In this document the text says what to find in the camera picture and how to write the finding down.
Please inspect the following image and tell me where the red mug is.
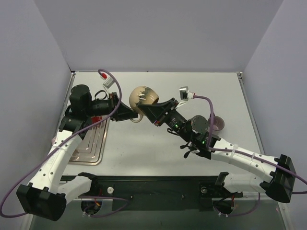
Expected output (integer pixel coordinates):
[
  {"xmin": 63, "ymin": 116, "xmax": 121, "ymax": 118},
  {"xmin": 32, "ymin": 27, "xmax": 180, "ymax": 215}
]
[{"xmin": 92, "ymin": 116, "xmax": 103, "ymax": 123}]

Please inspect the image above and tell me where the aluminium table edge rail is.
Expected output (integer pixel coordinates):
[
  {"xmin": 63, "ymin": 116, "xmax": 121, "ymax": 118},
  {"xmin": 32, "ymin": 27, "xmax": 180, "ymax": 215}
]
[{"xmin": 236, "ymin": 72, "xmax": 265, "ymax": 155}]

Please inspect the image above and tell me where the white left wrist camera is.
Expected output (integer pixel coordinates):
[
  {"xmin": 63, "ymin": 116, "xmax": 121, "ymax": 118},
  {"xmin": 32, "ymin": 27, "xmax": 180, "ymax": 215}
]
[{"xmin": 103, "ymin": 77, "xmax": 115, "ymax": 89}]

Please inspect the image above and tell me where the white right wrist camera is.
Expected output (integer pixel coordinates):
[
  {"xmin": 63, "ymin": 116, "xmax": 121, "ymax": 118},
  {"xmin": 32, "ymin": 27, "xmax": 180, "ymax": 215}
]
[{"xmin": 177, "ymin": 86, "xmax": 190, "ymax": 107}]

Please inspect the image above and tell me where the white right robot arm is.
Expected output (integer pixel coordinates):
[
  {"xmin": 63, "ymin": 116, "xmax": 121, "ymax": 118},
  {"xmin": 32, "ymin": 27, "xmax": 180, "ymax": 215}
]
[{"xmin": 138, "ymin": 98, "xmax": 295, "ymax": 203}]

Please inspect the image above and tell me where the lavender mug with black handle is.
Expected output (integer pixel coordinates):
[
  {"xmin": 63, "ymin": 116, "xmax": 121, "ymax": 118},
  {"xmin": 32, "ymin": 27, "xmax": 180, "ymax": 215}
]
[{"xmin": 208, "ymin": 115, "xmax": 225, "ymax": 131}]

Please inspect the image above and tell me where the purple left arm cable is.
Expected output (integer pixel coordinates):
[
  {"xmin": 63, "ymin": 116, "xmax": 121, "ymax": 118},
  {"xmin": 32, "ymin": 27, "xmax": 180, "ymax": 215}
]
[{"xmin": 0, "ymin": 69, "xmax": 131, "ymax": 218}]

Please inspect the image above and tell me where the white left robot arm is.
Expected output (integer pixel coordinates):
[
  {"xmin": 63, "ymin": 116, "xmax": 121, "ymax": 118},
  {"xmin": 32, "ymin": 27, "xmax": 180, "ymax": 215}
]
[{"xmin": 16, "ymin": 84, "xmax": 138, "ymax": 221}]

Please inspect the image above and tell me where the stainless steel tray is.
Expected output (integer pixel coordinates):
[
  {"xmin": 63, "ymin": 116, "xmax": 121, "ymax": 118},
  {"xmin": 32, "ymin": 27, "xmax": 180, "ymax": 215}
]
[{"xmin": 69, "ymin": 118, "xmax": 110, "ymax": 165}]

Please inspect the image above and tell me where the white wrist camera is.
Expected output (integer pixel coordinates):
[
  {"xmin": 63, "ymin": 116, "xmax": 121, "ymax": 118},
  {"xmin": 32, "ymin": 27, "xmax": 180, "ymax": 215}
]
[
  {"xmin": 103, "ymin": 77, "xmax": 115, "ymax": 89},
  {"xmin": 177, "ymin": 86, "xmax": 190, "ymax": 107}
]

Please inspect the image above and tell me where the cream mug with blue drips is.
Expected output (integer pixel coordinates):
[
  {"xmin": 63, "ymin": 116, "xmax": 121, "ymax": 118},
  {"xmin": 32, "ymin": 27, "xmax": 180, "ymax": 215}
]
[{"xmin": 129, "ymin": 86, "xmax": 159, "ymax": 123}]

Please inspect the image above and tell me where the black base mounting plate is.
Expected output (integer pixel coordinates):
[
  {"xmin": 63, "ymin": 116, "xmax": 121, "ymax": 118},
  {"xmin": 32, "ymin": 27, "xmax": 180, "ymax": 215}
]
[{"xmin": 85, "ymin": 173, "xmax": 243, "ymax": 211}]

